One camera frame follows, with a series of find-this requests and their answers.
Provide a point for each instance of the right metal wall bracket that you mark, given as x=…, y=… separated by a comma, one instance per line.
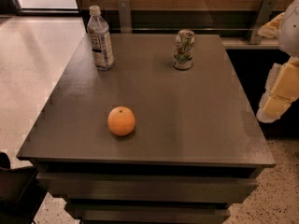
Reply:
x=262, y=16

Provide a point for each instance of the wall shelf ledge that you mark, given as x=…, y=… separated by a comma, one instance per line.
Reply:
x=243, y=43

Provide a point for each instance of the dark chair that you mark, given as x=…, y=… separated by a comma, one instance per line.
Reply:
x=20, y=193

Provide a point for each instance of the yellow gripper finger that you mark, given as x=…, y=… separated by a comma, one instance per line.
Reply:
x=273, y=28
x=281, y=90

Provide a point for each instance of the left metal wall bracket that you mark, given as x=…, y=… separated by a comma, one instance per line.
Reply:
x=125, y=16

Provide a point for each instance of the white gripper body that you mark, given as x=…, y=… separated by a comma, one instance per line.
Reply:
x=290, y=30

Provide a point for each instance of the green white soda can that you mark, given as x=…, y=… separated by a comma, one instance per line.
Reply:
x=184, y=46

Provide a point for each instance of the orange fruit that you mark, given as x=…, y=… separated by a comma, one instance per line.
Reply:
x=121, y=120

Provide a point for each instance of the metal wall bracket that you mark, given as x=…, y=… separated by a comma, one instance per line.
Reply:
x=262, y=16
x=125, y=16

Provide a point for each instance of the grey drawer cabinet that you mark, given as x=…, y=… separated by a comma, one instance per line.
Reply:
x=196, y=148

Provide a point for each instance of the clear plastic water bottle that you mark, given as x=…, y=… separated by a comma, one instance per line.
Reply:
x=99, y=35

